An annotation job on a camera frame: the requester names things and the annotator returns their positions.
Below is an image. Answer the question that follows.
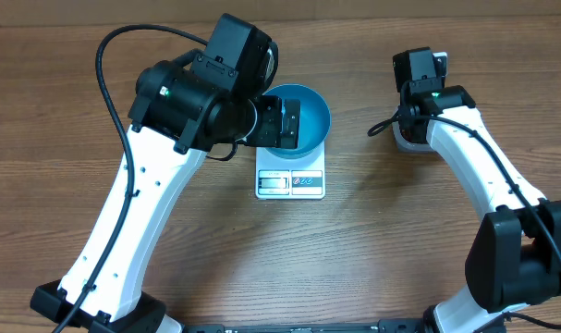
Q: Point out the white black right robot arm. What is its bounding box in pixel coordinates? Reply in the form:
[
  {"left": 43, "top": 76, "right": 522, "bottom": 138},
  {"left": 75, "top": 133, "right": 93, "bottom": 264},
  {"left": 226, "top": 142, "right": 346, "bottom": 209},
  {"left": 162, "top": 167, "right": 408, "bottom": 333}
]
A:
[{"left": 393, "top": 47, "right": 561, "bottom": 332}]

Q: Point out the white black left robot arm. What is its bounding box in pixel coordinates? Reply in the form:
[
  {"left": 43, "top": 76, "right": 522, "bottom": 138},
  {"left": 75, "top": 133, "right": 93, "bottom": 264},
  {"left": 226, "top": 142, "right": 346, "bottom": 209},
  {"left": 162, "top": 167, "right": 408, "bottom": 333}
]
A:
[{"left": 30, "top": 14, "right": 300, "bottom": 333}]

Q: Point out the teal blue bowl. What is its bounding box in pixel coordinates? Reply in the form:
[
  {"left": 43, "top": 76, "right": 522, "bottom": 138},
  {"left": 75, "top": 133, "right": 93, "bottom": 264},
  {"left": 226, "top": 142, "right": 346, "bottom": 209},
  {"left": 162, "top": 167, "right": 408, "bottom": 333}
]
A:
[{"left": 265, "top": 83, "right": 332, "bottom": 159}]

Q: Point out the white digital kitchen scale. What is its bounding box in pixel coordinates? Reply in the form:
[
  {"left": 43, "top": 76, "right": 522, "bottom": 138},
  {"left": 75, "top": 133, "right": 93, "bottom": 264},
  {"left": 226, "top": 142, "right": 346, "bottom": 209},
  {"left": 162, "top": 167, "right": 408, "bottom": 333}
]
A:
[{"left": 255, "top": 143, "right": 326, "bottom": 200}]

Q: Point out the clear plastic container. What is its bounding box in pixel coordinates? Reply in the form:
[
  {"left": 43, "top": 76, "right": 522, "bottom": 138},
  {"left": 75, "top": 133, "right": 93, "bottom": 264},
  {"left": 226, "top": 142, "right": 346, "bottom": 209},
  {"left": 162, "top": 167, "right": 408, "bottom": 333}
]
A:
[{"left": 392, "top": 120, "right": 434, "bottom": 154}]

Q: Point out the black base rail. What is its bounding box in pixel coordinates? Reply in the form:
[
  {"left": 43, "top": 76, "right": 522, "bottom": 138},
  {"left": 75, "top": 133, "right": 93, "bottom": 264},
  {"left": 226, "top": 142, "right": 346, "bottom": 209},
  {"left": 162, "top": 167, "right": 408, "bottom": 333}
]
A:
[{"left": 182, "top": 318, "right": 438, "bottom": 333}]

